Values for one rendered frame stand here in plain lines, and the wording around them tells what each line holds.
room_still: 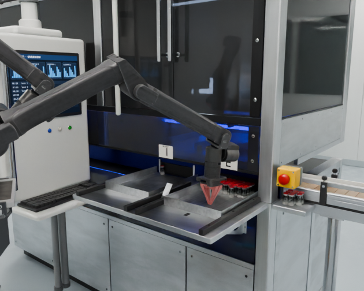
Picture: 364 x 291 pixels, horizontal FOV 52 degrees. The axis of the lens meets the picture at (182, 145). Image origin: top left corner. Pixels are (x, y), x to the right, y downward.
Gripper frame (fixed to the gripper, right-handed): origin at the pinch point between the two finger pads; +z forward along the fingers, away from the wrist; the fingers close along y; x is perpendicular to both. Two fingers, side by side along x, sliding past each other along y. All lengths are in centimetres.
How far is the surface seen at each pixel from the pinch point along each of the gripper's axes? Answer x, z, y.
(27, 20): 94, -68, -18
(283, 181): -18.0, -8.5, 20.2
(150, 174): 54, 1, 27
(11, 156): 81, -7, -31
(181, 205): 11.4, 3.6, -1.3
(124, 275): 73, 62, 31
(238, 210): -7.8, 2.6, 7.4
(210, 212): -1.4, 3.1, -1.2
